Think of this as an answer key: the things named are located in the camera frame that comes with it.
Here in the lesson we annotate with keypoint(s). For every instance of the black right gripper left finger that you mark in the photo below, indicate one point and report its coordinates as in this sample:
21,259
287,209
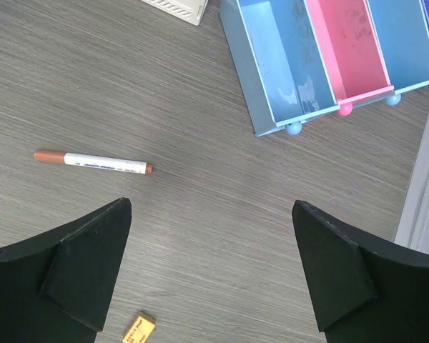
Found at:
57,286

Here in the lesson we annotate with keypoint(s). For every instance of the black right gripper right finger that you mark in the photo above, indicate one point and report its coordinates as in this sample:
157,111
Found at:
363,288

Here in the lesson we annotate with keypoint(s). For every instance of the brown capped white marker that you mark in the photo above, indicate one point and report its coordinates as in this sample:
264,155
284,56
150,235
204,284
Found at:
97,162

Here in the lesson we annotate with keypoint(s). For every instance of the pastel four-compartment organizer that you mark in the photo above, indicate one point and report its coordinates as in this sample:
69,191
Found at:
300,60

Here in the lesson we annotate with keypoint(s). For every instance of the small yellow eraser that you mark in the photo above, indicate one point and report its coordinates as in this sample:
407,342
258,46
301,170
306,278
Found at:
140,330

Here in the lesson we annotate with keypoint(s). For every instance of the white desktop file rack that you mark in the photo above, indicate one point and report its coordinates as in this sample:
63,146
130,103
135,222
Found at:
190,11

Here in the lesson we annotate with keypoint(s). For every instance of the aluminium frame rail right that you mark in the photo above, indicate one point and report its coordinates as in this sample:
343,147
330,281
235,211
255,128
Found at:
413,226

